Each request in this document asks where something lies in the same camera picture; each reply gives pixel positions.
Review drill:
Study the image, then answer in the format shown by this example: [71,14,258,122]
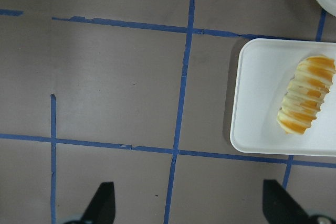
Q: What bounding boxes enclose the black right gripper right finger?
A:
[262,179,309,224]

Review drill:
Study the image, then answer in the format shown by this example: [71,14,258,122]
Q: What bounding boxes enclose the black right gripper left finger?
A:
[80,182,116,224]

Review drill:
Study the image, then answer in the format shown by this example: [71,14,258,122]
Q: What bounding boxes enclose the white rectangular tray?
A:
[230,38,335,156]

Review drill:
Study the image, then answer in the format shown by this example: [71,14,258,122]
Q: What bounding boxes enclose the yellow striped bread roll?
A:
[277,55,335,135]

